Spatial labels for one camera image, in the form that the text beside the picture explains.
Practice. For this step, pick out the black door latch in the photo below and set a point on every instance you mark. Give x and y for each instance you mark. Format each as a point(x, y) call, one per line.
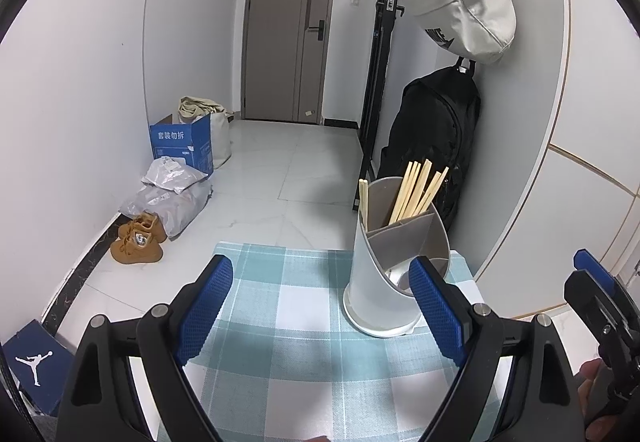
point(390, 2)

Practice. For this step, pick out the bunch of wooden chopsticks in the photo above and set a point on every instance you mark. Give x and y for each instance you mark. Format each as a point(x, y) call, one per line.
point(412, 192)

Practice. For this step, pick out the teal checked tablecloth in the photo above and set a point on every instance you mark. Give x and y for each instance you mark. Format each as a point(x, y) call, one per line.
point(300, 322)

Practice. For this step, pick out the person's right hand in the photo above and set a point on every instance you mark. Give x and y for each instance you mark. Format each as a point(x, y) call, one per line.
point(592, 387)

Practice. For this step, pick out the white wardrobe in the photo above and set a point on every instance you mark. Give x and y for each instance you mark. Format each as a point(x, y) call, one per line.
point(575, 97)

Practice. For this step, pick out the black backpack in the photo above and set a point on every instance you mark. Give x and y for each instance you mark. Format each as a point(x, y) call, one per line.
point(430, 122)

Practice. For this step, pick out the blue cardboard box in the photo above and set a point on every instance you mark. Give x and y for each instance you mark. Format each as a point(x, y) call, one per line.
point(185, 142)

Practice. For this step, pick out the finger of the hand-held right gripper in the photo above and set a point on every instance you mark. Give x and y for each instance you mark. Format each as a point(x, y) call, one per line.
point(592, 264)
point(595, 302)

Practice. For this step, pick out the grey white utensil holder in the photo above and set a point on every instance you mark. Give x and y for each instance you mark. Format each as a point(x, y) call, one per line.
point(370, 282)

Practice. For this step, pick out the navy shoe box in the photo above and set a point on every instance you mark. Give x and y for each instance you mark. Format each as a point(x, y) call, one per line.
point(35, 362)

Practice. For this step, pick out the black framed glass door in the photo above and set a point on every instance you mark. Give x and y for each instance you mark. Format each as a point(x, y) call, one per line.
point(372, 97)

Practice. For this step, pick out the grey door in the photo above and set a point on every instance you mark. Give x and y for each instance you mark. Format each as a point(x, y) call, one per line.
point(280, 47)

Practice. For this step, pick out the cream tote bag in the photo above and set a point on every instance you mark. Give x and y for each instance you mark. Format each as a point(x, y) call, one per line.
point(220, 137)

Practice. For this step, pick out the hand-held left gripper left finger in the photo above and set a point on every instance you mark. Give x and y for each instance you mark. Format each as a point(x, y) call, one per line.
point(205, 307)

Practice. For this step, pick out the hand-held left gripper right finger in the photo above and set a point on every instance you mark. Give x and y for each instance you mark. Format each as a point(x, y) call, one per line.
point(437, 312)

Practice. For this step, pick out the grey plastic parcel bag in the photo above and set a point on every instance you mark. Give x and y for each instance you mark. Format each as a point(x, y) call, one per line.
point(185, 207)

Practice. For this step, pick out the tan suede shoe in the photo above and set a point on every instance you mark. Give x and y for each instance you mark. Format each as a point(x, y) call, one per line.
point(150, 224)
point(135, 249)

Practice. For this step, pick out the white plastic parcel bag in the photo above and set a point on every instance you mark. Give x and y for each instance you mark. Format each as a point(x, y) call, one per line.
point(170, 175)

